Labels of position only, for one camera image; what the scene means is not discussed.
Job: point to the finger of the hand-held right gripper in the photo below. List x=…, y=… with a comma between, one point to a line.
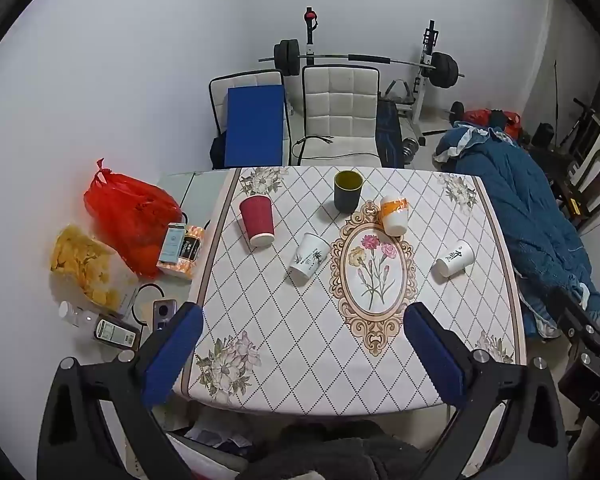
x=577, y=312

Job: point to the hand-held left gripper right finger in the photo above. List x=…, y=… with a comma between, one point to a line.
x=435, y=355

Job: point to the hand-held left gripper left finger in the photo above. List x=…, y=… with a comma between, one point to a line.
x=172, y=355

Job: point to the dark green cup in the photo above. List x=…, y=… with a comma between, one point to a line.
x=346, y=197

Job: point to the white cup with black print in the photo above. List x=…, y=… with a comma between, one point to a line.
x=454, y=258

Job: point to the white cup with orange band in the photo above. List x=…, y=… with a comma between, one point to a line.
x=395, y=217

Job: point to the red ribbed paper cup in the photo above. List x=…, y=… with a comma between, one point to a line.
x=256, y=220

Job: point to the white cup with plant print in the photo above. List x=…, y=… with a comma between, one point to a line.
x=307, y=257

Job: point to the grey smartphone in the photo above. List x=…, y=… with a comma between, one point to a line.
x=163, y=314

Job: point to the peach patterned box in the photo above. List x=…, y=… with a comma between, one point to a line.
x=177, y=270

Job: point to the clear plastic bottle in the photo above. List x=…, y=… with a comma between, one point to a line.
x=77, y=316

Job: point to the dark can with orange top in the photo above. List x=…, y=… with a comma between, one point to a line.
x=192, y=245

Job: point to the light blue box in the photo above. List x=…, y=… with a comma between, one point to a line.
x=171, y=242

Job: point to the floral diamond-pattern tablecloth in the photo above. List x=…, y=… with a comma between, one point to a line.
x=280, y=320

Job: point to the dark wooden chair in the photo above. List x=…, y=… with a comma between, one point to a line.
x=597, y=180

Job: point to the blue quilt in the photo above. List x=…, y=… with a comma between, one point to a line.
x=520, y=210

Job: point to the clear bag of yellow chips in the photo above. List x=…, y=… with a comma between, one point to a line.
x=90, y=265

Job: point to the dark fleece clothing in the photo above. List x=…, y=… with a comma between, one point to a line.
x=340, y=450

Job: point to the red plastic bag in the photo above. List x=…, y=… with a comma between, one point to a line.
x=130, y=215

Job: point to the black exercise machine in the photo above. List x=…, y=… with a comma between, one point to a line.
x=582, y=125

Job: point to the chrome dumbbell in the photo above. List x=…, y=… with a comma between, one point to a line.
x=411, y=146

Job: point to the black bench pad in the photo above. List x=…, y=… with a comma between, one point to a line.
x=389, y=132

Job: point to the blue foam pad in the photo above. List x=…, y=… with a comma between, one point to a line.
x=255, y=127

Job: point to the white quilted chair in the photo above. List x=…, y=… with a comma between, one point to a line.
x=340, y=105
x=245, y=79

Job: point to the white weight bench rack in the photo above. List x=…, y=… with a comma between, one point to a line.
x=427, y=67

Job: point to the barbell with black plates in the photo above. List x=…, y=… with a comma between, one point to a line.
x=286, y=57

